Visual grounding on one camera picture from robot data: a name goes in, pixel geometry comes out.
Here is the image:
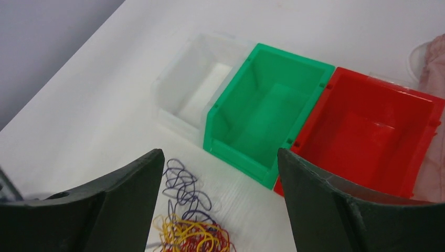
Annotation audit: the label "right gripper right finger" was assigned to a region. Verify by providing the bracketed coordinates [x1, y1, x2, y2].
[277, 148, 444, 251]

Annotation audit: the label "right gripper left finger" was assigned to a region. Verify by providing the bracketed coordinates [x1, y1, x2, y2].
[1, 149, 165, 251]

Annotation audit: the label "coloured cable pile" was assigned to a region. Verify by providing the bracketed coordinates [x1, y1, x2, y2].
[146, 158, 237, 252]

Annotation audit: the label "green plastic bin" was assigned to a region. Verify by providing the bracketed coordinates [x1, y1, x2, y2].
[203, 44, 335, 189]

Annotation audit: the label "pink cloth shorts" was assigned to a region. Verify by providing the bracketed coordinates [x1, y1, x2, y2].
[407, 34, 444, 203]

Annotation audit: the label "red plastic bin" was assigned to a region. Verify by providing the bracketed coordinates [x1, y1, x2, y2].
[291, 67, 433, 198]

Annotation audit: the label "clear plastic bin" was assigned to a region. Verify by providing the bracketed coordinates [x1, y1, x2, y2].
[152, 34, 256, 148]

